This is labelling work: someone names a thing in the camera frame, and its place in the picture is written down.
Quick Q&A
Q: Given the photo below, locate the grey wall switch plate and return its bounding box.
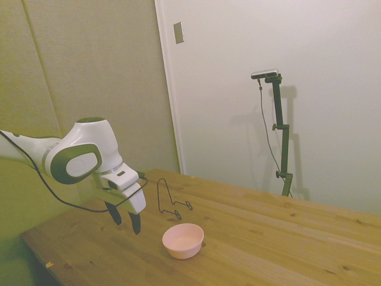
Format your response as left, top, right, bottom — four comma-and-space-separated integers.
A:
173, 21, 185, 45

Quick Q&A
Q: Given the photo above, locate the black wire bowl stand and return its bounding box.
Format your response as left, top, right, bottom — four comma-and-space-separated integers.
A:
157, 178, 193, 220

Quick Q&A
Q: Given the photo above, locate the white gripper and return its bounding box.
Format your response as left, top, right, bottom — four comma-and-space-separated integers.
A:
95, 182, 148, 235

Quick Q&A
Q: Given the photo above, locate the thin grey camera cable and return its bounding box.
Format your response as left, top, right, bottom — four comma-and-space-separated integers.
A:
258, 77, 283, 172

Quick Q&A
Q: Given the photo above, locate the white door frame trim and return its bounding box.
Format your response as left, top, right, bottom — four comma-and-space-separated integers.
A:
154, 0, 187, 175

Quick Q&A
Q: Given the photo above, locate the silver stereo camera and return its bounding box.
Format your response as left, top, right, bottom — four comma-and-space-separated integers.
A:
251, 68, 280, 80

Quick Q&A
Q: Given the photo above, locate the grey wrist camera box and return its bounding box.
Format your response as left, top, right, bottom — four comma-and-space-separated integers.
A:
100, 179, 123, 198

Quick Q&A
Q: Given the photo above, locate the pink plastic bowl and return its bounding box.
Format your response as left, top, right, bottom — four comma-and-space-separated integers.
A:
162, 223, 205, 260

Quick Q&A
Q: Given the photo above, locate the black jointed camera stand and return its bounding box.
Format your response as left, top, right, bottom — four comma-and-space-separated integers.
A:
264, 74, 294, 197

